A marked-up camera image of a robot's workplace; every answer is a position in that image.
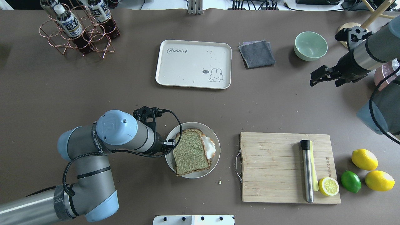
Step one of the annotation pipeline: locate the green lime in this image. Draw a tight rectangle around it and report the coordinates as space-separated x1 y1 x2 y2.
340 170 362 193

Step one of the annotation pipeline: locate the wooden mug tree stand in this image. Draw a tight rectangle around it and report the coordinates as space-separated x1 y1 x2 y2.
337 0 395 34

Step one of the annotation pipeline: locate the pink bowl with ice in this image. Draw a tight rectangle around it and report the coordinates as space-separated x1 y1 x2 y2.
374 59 400 91

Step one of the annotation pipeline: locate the copper wire bottle rack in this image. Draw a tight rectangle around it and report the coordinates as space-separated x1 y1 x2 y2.
39 0 120 59

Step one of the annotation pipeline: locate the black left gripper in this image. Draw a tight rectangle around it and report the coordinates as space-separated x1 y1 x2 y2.
133 106 176 155

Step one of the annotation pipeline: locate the grey folded cloth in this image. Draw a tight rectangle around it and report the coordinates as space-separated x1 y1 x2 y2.
238 40 276 69

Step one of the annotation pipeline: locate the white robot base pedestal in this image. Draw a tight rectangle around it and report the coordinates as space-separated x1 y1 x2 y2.
153 215 236 225

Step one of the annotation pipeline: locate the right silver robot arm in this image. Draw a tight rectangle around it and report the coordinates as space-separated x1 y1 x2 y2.
310 17 400 142

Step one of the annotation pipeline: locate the mint green bowl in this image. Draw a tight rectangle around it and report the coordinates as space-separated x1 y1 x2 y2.
294 31 328 61

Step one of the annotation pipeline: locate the bread slice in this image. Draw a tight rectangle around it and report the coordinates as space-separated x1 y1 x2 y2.
173 128 210 176

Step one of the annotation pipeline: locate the steel muddler black tip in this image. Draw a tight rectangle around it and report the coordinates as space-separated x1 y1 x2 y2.
300 140 314 203

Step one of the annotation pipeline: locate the tea bottle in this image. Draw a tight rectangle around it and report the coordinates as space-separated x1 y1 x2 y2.
54 5 92 54
40 0 64 20
87 0 120 39

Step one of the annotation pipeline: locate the half lemon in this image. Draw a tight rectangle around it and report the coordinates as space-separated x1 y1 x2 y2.
318 177 339 196

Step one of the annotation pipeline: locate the aluminium frame post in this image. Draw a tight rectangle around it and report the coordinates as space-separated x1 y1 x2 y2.
187 0 203 15

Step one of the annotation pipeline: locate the wooden cutting board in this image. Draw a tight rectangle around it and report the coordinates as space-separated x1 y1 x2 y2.
239 132 337 204

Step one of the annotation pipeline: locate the yellow lemon near lime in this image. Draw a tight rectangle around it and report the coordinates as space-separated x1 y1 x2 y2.
351 149 378 171

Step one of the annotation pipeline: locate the cream rabbit tray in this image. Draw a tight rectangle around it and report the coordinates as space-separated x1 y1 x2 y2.
155 40 232 89

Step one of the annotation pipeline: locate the yellow lemon far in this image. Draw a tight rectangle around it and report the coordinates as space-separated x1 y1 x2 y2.
365 170 395 191

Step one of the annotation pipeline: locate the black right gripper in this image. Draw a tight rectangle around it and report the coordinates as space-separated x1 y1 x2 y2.
309 26 372 87

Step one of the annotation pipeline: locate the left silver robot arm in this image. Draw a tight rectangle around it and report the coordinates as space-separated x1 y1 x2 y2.
1 107 179 225

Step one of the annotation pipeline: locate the fried egg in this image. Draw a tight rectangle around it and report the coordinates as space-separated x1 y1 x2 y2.
201 134 216 159

